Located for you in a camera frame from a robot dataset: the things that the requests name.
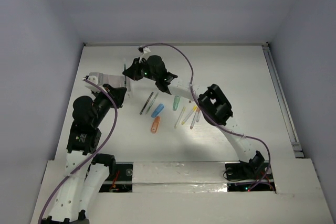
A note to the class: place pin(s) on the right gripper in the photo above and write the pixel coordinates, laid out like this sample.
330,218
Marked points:
133,72

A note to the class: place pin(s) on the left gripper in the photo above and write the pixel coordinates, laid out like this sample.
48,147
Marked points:
115,94

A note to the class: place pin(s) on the black pen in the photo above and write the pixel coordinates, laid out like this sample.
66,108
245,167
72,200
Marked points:
146,103

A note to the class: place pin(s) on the light green pen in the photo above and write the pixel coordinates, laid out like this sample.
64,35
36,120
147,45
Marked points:
152,102

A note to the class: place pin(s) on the blue correction tape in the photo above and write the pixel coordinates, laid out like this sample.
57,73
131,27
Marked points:
157,111

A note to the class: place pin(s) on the green correction tape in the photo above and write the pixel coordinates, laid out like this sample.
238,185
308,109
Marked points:
176,102

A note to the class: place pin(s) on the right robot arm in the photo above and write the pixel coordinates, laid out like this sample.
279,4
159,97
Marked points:
215,107

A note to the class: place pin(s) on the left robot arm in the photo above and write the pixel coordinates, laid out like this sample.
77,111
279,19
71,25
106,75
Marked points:
86,168

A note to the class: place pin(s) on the white divided container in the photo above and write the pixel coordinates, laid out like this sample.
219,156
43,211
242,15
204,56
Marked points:
119,82

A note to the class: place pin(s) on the orange correction tape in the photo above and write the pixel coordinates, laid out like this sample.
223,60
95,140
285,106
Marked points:
155,124

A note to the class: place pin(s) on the yellow-green highlighter pen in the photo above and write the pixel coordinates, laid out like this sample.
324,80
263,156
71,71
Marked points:
179,117

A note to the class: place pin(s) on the yellow tipped marker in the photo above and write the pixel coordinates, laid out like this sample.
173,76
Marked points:
189,115

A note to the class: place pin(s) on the orange banded white marker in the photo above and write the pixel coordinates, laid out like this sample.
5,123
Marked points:
198,115

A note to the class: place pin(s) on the pink tipped white marker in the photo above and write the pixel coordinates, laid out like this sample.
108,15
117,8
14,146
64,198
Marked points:
194,118

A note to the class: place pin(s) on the white foam front board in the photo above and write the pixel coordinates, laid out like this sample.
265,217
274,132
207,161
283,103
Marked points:
195,192

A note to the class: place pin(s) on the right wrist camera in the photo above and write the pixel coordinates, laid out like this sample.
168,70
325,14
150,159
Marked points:
144,51

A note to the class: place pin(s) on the aluminium side rail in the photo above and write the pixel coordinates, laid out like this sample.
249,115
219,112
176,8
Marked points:
295,143

